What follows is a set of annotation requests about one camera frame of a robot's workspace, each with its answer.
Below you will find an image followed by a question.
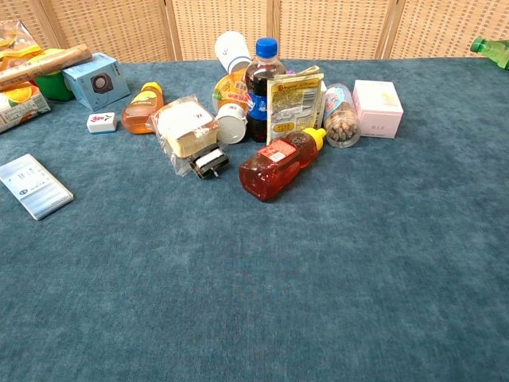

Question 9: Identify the green plastic bottle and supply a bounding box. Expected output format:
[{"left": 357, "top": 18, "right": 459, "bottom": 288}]
[{"left": 469, "top": 36, "right": 509, "bottom": 71}]

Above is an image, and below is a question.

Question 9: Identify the brown paper roll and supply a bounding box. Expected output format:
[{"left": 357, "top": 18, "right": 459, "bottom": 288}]
[{"left": 0, "top": 43, "right": 94, "bottom": 92}]

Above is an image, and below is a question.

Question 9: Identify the light blue box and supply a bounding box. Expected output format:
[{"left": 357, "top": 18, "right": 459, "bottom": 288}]
[{"left": 0, "top": 154, "right": 75, "bottom": 221}]

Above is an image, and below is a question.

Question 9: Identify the blue table cloth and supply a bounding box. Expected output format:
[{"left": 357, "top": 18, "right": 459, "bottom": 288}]
[{"left": 0, "top": 57, "right": 509, "bottom": 382}]

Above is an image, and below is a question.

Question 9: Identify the blue speaker box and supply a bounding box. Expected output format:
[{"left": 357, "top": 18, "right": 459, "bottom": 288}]
[{"left": 62, "top": 52, "right": 132, "bottom": 112}]

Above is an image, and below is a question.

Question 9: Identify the black power adapter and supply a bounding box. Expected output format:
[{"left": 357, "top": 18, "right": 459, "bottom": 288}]
[{"left": 188, "top": 146, "right": 231, "bottom": 181}]

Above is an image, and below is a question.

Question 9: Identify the woven folding screen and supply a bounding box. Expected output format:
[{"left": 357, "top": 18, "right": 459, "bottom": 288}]
[{"left": 0, "top": 0, "right": 509, "bottom": 64}]

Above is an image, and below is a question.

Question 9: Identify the small white plastic cup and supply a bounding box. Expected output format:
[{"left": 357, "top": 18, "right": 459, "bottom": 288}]
[{"left": 215, "top": 103, "right": 249, "bottom": 146}]

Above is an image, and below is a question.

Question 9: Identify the white mahjong tile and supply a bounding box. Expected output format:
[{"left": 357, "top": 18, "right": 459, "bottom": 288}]
[{"left": 86, "top": 111, "right": 118, "bottom": 134}]

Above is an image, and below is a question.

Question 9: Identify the clear jar of biscuit sticks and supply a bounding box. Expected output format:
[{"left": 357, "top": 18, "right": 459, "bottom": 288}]
[{"left": 322, "top": 83, "right": 362, "bottom": 150}]

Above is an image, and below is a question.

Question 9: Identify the dark honey bottle yellow cap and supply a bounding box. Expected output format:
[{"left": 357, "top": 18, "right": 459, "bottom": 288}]
[{"left": 238, "top": 127, "right": 328, "bottom": 203}]

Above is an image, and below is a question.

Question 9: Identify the pink cardboard box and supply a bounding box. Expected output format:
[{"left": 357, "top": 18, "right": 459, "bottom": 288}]
[{"left": 352, "top": 79, "right": 405, "bottom": 139}]

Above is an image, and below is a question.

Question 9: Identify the sandwich in clear bag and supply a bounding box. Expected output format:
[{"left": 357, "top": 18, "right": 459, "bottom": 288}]
[{"left": 146, "top": 94, "right": 220, "bottom": 177}]

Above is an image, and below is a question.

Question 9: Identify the orange juice carton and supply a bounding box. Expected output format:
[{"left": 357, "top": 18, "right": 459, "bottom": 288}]
[{"left": 0, "top": 80, "right": 52, "bottom": 134}]

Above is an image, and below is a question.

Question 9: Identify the green bowl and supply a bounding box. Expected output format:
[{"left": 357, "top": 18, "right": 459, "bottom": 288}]
[{"left": 34, "top": 48, "right": 75, "bottom": 102}]

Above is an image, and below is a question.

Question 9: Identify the light honey bottle yellow cap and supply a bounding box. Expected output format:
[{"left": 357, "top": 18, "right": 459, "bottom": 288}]
[{"left": 120, "top": 81, "right": 165, "bottom": 135}]

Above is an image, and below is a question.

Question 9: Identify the clear snack bag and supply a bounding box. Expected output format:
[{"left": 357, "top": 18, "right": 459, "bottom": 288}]
[{"left": 0, "top": 19, "right": 43, "bottom": 73}]

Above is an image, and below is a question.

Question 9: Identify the orange jelly cup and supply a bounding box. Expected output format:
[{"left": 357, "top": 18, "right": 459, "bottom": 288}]
[{"left": 212, "top": 68, "right": 250, "bottom": 115}]

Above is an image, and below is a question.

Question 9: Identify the white paper cup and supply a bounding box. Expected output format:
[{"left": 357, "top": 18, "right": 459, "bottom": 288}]
[{"left": 214, "top": 30, "right": 253, "bottom": 76}]

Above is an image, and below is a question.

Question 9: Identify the cola bottle blue cap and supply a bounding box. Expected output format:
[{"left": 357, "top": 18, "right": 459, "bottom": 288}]
[{"left": 243, "top": 37, "right": 289, "bottom": 144}]

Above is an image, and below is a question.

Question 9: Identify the yellow sachet packet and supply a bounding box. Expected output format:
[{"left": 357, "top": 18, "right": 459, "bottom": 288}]
[{"left": 266, "top": 64, "right": 325, "bottom": 146}]

